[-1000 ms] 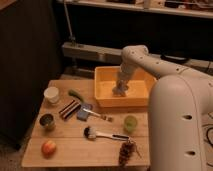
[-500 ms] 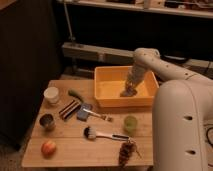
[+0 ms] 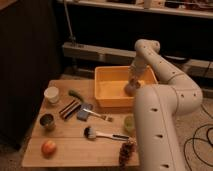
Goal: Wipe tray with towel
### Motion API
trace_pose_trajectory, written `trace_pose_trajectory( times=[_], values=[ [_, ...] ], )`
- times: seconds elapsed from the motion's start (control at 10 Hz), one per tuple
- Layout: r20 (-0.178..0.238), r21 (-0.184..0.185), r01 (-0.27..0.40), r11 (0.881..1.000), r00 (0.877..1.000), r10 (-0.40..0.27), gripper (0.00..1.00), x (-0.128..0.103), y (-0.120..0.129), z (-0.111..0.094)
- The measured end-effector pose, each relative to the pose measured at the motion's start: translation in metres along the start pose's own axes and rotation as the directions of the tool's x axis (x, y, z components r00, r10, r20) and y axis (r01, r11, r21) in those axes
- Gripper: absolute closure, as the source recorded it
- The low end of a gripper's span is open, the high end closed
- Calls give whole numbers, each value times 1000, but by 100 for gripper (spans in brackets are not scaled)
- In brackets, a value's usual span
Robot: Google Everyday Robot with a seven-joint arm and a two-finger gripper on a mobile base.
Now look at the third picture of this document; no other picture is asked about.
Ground brown pine cone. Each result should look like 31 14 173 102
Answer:
119 141 135 171

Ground wooden shelf board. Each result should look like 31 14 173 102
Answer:
56 0 213 19

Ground white paper cup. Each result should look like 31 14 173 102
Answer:
44 86 59 104

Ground white handled dish brush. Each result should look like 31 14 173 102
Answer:
84 126 129 141

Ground metal pole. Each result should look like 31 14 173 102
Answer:
63 0 76 45

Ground black floor cable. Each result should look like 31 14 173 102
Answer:
183 61 213 168

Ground metal cup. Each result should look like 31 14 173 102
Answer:
39 114 55 131

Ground green plastic cup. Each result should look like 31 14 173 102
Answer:
124 115 135 133

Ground grey metal rail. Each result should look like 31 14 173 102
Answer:
62 42 213 79

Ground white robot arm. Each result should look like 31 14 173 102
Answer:
130 39 203 171

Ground small paint brush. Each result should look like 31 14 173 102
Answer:
83 108 113 122

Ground yellow plastic tray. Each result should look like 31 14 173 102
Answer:
94 65 159 109

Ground green cucumber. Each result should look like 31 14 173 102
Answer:
68 90 84 102

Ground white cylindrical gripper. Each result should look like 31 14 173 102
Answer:
129 58 147 88

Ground blue grey towel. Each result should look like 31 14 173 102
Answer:
124 80 141 96

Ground dark striped chocolate bar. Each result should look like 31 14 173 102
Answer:
59 100 81 120

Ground red orange apple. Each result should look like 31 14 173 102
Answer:
41 140 57 156

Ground blue sponge block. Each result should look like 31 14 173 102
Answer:
77 103 93 121

